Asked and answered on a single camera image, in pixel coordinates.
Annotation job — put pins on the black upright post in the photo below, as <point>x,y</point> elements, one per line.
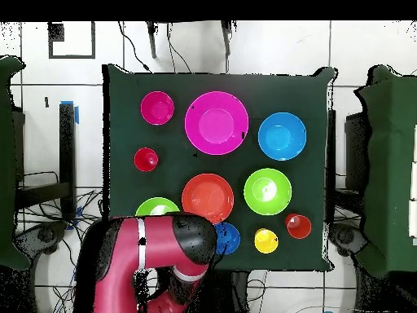
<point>331,146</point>

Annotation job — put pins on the yellow plastic cup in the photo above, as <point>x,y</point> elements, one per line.
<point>266,241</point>

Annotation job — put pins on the black square floor frame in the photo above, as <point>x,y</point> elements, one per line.
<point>56,32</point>

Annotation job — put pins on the small crimson bowl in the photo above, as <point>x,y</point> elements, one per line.
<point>157,108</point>

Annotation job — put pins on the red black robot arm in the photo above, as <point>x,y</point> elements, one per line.
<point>163,238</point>

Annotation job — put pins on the black metal stand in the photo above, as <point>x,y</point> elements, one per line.
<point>66,146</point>

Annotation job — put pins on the small dark blue bowl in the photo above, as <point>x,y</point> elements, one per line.
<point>232,238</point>

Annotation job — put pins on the green plastic bowl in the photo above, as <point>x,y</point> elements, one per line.
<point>146,208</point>
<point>267,191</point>

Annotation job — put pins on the green cloth side table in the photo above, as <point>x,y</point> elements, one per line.
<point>6,163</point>
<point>391,163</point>

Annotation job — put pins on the black round pedestal base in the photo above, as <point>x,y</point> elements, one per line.
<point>45,234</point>

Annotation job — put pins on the large orange bowl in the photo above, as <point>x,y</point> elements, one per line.
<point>208,195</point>

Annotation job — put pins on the light blue bowl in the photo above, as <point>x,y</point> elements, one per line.
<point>282,136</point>

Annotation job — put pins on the black tripod leg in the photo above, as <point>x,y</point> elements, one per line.
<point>226,39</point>
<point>151,42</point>

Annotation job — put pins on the large pink bowl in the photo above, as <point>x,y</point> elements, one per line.
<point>216,123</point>

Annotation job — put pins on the orange plastic cup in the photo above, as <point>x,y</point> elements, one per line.
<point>298,226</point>

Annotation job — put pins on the red plastic cup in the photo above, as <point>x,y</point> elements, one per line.
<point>146,159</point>

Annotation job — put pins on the dark green table cloth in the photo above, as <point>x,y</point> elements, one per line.
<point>176,81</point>

